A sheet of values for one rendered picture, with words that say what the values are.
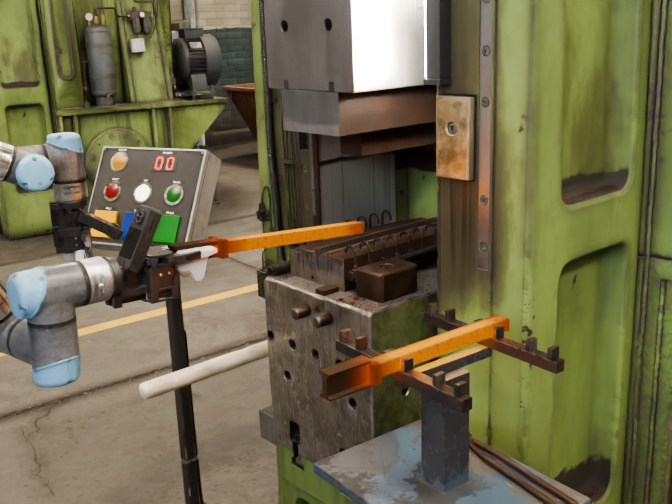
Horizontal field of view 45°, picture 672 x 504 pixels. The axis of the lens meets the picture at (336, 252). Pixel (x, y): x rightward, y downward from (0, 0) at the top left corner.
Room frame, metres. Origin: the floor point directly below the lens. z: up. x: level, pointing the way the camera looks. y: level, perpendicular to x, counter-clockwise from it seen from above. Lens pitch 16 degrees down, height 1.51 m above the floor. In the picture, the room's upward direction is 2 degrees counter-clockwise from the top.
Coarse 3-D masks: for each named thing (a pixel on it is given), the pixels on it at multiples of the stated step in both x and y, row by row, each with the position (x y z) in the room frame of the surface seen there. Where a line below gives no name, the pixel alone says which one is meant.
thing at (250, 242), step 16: (336, 224) 1.63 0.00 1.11; (352, 224) 1.64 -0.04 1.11; (208, 240) 1.43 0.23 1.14; (224, 240) 1.42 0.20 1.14; (240, 240) 1.45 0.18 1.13; (256, 240) 1.48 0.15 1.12; (272, 240) 1.50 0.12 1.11; (288, 240) 1.53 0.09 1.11; (304, 240) 1.55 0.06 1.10; (224, 256) 1.42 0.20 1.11
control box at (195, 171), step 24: (120, 168) 2.21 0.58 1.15; (144, 168) 2.18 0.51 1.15; (192, 168) 2.12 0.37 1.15; (216, 168) 2.17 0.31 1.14; (96, 192) 2.20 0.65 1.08; (120, 192) 2.17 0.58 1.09; (192, 192) 2.08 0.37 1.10; (120, 216) 2.13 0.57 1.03; (192, 216) 2.05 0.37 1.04; (96, 240) 2.13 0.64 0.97; (120, 240) 2.10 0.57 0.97; (192, 240) 2.04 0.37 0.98
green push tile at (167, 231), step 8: (168, 216) 2.07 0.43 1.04; (176, 216) 2.06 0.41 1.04; (160, 224) 2.07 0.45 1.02; (168, 224) 2.06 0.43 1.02; (176, 224) 2.05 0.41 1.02; (160, 232) 2.05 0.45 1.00; (168, 232) 2.04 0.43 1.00; (176, 232) 2.04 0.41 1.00; (152, 240) 2.05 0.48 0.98; (160, 240) 2.04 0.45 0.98; (168, 240) 2.03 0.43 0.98
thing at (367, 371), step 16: (480, 320) 1.35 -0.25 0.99; (496, 320) 1.35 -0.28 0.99; (448, 336) 1.29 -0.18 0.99; (464, 336) 1.29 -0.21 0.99; (480, 336) 1.31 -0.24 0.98; (400, 352) 1.22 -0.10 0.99; (416, 352) 1.22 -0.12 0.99; (432, 352) 1.25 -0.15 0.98; (448, 352) 1.27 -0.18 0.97; (336, 368) 1.15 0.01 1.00; (352, 368) 1.15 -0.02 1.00; (368, 368) 1.17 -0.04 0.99; (384, 368) 1.18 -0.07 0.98; (400, 368) 1.20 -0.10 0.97; (336, 384) 1.14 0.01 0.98; (352, 384) 1.16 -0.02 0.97; (368, 384) 1.17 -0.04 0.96
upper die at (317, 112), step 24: (288, 96) 1.90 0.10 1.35; (312, 96) 1.84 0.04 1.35; (336, 96) 1.77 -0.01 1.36; (360, 96) 1.81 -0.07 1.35; (384, 96) 1.86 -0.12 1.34; (408, 96) 1.91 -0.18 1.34; (432, 96) 1.97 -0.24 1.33; (288, 120) 1.90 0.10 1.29; (312, 120) 1.84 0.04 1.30; (336, 120) 1.78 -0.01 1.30; (360, 120) 1.81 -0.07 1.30; (384, 120) 1.86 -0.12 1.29; (408, 120) 1.91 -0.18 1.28; (432, 120) 1.97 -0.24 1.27
